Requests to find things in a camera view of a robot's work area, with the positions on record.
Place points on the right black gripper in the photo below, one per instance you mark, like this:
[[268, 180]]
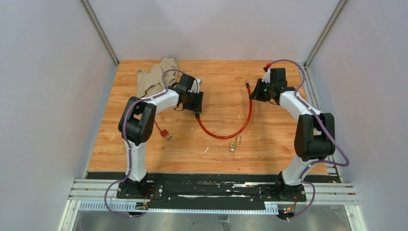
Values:
[[256, 95]]

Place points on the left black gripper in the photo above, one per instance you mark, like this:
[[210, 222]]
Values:
[[197, 105]]

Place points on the red cable lock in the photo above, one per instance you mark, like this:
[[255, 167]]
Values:
[[227, 111]]

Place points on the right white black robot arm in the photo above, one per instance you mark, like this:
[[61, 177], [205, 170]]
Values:
[[312, 137]]

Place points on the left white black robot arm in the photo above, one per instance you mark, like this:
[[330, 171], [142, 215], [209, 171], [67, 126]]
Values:
[[137, 123]]

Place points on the beige cloth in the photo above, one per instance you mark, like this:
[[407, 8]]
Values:
[[150, 82]]

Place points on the brass padlock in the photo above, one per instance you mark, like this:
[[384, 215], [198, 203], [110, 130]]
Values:
[[233, 145]]

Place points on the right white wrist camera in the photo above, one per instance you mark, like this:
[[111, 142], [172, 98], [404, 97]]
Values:
[[266, 77]]

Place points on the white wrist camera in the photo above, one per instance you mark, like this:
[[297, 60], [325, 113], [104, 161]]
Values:
[[266, 77], [195, 88]]

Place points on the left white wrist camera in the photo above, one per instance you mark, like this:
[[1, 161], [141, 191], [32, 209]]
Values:
[[195, 88]]

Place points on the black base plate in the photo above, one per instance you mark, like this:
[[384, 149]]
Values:
[[202, 193]]

